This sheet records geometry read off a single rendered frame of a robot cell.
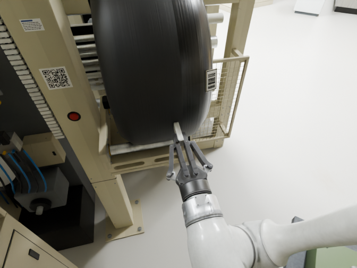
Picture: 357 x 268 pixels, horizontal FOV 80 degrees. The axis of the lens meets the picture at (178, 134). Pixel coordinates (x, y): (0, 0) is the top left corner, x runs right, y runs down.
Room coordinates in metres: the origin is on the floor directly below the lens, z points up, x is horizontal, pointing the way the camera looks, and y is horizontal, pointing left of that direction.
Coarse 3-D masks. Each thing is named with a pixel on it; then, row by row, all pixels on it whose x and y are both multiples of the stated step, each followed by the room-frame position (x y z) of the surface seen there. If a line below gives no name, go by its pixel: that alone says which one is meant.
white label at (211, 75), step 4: (216, 68) 0.54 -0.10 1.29; (208, 72) 0.53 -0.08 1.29; (212, 72) 0.53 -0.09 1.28; (216, 72) 0.54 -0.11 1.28; (208, 76) 0.52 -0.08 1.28; (212, 76) 0.53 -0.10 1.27; (216, 76) 0.54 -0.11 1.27; (208, 80) 0.52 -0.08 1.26; (212, 80) 0.53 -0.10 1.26; (216, 80) 0.54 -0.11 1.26; (208, 84) 0.52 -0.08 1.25; (212, 84) 0.53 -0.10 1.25; (216, 84) 0.53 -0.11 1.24; (208, 88) 0.52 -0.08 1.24; (212, 88) 0.52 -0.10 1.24; (216, 88) 0.53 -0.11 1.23
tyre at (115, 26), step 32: (96, 0) 0.61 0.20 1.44; (128, 0) 0.59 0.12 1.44; (160, 0) 0.60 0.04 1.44; (192, 0) 0.62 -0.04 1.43; (96, 32) 0.55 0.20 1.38; (128, 32) 0.53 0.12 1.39; (160, 32) 0.54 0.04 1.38; (192, 32) 0.56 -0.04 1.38; (128, 64) 0.48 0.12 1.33; (160, 64) 0.50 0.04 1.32; (192, 64) 0.52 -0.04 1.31; (128, 96) 0.46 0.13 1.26; (160, 96) 0.47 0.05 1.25; (192, 96) 0.49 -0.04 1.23; (128, 128) 0.46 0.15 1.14; (160, 128) 0.47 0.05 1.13; (192, 128) 0.51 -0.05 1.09
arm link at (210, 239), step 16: (192, 224) 0.18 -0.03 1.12; (208, 224) 0.18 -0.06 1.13; (224, 224) 0.18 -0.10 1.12; (192, 240) 0.15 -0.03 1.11; (208, 240) 0.15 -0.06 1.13; (224, 240) 0.15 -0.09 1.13; (240, 240) 0.16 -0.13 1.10; (192, 256) 0.13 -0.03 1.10; (208, 256) 0.12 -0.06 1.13; (224, 256) 0.12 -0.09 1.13; (240, 256) 0.12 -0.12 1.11
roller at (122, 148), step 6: (120, 144) 0.59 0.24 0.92; (126, 144) 0.59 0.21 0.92; (132, 144) 0.59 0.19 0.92; (150, 144) 0.60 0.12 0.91; (156, 144) 0.60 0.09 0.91; (162, 144) 0.60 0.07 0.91; (168, 144) 0.61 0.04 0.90; (114, 150) 0.56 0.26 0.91; (120, 150) 0.57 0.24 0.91; (126, 150) 0.57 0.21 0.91; (132, 150) 0.57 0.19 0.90; (138, 150) 0.58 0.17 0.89
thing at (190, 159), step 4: (184, 140) 0.42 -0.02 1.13; (188, 144) 0.40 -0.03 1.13; (184, 148) 0.41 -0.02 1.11; (188, 148) 0.39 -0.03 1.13; (188, 152) 0.38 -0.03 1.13; (188, 156) 0.37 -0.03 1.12; (192, 156) 0.36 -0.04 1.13; (188, 160) 0.37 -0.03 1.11; (192, 160) 0.35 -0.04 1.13; (192, 164) 0.34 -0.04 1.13; (192, 168) 0.33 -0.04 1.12; (196, 168) 0.32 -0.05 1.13; (196, 172) 0.31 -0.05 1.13
